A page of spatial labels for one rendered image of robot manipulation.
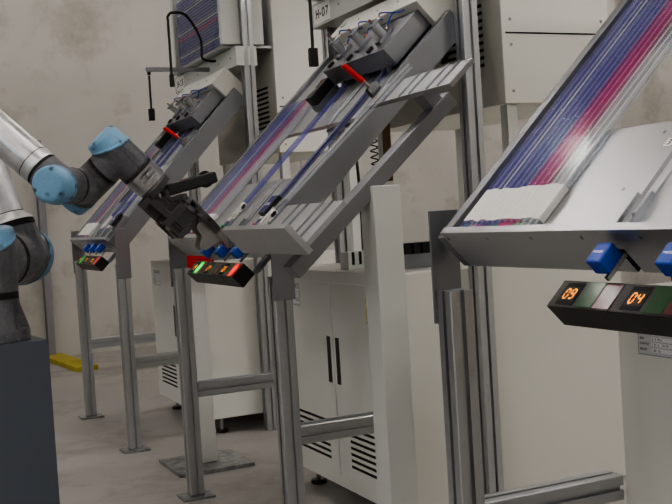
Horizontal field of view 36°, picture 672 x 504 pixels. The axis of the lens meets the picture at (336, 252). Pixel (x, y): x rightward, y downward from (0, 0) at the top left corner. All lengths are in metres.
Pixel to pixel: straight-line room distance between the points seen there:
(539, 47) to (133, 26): 4.48
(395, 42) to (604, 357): 0.94
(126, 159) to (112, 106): 4.46
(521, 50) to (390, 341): 0.88
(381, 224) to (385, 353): 0.25
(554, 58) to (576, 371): 0.77
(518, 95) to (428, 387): 0.73
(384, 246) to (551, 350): 0.73
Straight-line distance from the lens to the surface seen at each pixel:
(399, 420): 2.01
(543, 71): 2.57
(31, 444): 2.15
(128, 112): 6.66
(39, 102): 6.51
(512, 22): 2.54
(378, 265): 1.96
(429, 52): 2.40
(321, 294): 2.68
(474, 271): 2.39
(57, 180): 2.06
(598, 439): 2.68
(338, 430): 2.26
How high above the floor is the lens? 0.76
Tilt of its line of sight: 2 degrees down
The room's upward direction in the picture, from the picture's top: 4 degrees counter-clockwise
